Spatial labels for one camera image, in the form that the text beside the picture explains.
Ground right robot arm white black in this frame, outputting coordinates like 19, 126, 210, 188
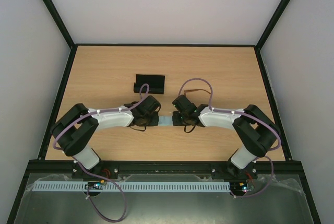
172, 95, 281, 178

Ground controller board with leds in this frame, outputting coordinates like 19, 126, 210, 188
83, 180, 108, 190
230, 181, 254, 194

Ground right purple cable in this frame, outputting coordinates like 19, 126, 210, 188
177, 78, 283, 200

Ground brown translucent sunglasses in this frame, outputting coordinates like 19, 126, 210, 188
184, 89, 211, 96

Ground light blue cleaning cloth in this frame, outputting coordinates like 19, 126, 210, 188
158, 116, 173, 126

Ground light blue slotted cable duct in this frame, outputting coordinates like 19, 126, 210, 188
32, 181, 230, 193

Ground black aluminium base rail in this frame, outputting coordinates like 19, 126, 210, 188
25, 159, 305, 181

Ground right controller board with leds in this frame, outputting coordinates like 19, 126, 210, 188
230, 181, 254, 194

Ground black sunglasses case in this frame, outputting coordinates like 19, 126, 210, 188
133, 74, 165, 95

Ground left controller board with leds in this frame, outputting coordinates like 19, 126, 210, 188
83, 180, 108, 190

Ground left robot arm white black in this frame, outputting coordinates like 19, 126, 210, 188
51, 96, 161, 170

